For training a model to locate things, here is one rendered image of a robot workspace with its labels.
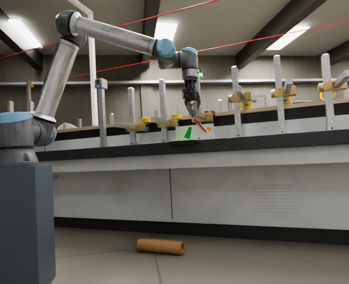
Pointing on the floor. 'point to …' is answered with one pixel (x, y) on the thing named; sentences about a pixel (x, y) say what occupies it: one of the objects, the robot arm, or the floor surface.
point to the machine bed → (219, 187)
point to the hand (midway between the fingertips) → (193, 115)
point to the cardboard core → (161, 246)
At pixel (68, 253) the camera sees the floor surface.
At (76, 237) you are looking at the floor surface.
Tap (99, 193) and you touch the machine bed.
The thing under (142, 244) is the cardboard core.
